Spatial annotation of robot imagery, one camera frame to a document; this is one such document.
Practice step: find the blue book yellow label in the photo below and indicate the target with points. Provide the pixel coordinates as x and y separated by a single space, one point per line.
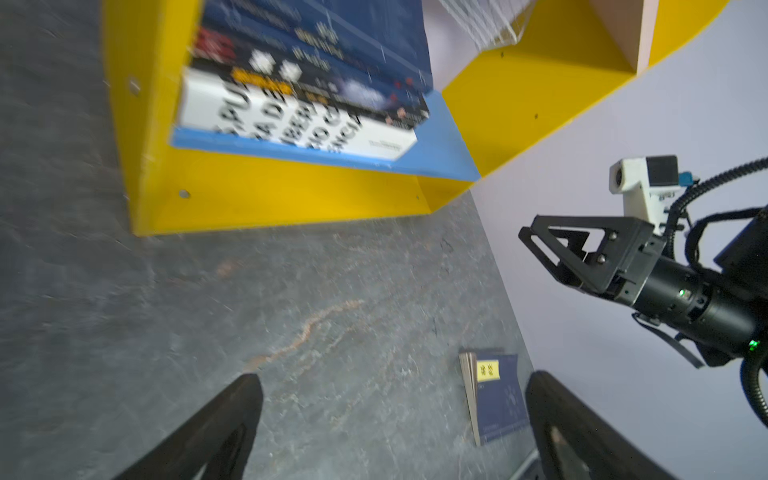
494 396

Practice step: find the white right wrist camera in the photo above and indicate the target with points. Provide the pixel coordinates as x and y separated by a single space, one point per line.
648 186

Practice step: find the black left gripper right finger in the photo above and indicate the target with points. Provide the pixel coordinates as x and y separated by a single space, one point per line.
575 443

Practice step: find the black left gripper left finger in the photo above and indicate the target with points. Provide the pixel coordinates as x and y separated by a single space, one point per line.
215 443

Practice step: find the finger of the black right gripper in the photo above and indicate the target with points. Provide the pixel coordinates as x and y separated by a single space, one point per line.
596 255

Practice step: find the yellow wooden bookshelf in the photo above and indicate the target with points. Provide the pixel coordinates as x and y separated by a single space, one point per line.
500 105

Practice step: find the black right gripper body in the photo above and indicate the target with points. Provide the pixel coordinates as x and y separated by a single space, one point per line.
724 312

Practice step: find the dark blue book under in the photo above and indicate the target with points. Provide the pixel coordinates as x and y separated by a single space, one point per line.
386 38

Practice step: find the dark book white characters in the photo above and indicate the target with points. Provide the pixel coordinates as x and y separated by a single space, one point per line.
258 64

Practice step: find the white book black text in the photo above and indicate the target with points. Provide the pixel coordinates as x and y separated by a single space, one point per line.
212 103

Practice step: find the white wire rack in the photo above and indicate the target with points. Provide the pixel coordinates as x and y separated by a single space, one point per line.
491 24

